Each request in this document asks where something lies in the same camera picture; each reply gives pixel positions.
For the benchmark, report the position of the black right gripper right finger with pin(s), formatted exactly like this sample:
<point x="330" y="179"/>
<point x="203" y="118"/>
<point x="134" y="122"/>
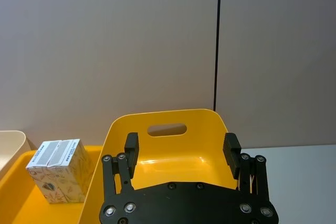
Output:
<point x="231" y="153"/>

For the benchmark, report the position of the white printed carton box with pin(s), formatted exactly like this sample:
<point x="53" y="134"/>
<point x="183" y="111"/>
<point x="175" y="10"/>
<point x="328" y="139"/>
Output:
<point x="63" y="179"/>

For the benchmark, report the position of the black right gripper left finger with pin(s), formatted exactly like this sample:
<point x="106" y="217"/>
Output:
<point x="131" y="153"/>

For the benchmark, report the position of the yellow plastic tray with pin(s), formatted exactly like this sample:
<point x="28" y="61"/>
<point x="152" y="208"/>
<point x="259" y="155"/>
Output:
<point x="23" y="203"/>

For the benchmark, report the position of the cream plastic bin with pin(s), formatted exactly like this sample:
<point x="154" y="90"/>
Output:
<point x="11" y="142"/>

